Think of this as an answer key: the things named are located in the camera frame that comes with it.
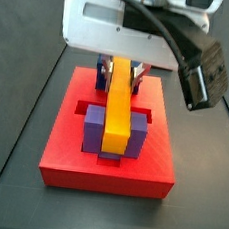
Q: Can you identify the yellow long block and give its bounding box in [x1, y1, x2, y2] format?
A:
[101, 57, 131, 155]

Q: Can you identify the purple U-shaped block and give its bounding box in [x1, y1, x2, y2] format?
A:
[82, 105, 148, 160]

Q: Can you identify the red board base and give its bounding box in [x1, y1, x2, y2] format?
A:
[39, 67, 175, 199]

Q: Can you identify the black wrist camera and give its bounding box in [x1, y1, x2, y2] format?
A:
[114, 1, 229, 116]

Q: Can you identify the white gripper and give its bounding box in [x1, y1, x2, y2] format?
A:
[62, 0, 223, 93]

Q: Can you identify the black cable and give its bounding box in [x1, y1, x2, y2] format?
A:
[79, 0, 201, 76]

